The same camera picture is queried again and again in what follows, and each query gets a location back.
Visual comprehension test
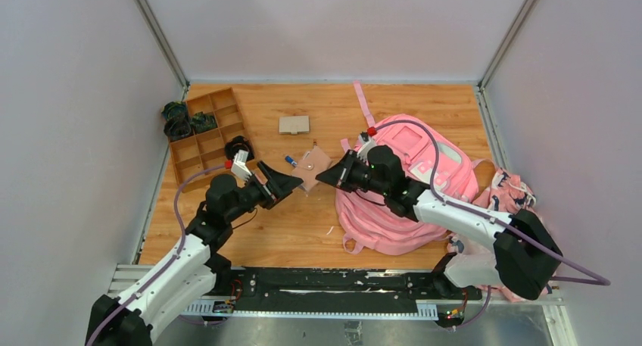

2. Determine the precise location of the wooden divided organizer tray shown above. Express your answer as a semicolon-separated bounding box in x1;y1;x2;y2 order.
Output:
164;87;257;192

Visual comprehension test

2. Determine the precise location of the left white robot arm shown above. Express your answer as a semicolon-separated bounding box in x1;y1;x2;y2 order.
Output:
86;150;304;345

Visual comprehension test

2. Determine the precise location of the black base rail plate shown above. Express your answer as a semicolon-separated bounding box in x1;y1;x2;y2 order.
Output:
203;267;483;315

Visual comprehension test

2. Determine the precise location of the beige wallet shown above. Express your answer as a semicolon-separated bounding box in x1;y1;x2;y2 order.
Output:
279;115;310;135

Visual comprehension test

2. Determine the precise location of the black strap roll in tray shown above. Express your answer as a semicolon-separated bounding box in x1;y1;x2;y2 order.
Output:
224;135;255;164

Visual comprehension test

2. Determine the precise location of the pink student backpack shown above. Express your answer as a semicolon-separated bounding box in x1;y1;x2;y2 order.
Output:
332;81;481;255

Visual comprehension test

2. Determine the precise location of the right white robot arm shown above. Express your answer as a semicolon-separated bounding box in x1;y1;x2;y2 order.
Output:
316;145;563;301

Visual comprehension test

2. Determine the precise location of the white blue marker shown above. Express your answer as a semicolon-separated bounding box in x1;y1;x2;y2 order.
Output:
285;155;298;167

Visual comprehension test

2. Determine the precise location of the pink patterned cloth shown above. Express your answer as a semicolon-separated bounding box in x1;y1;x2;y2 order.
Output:
446;168;558;304

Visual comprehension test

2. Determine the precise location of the black strap roll outside tray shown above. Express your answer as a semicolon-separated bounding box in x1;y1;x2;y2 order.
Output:
163;117;194;142

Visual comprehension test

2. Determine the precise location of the dark strap roll top left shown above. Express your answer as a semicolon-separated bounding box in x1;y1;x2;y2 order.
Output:
160;101;189;121

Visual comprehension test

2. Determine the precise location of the pink brown wallet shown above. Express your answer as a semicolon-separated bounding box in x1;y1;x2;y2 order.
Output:
291;146;332;192

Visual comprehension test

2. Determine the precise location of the dark green strap roll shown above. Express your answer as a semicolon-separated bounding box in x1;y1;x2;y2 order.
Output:
189;111;219;134

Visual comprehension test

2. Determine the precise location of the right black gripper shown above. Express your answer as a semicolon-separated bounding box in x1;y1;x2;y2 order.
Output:
316;150;389;197

